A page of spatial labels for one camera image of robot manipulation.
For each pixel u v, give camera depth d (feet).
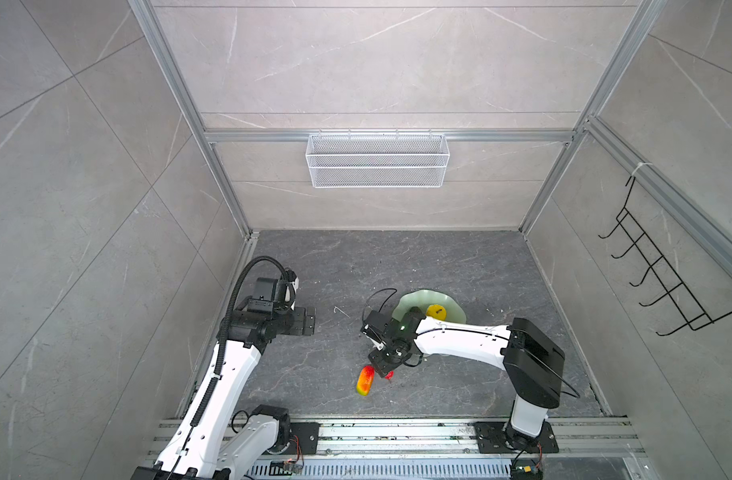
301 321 2.21
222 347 1.51
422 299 3.13
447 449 2.40
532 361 1.44
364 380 2.62
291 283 2.16
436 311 2.96
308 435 2.40
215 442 1.34
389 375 2.69
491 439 2.40
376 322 2.16
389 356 2.44
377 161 3.30
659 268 2.25
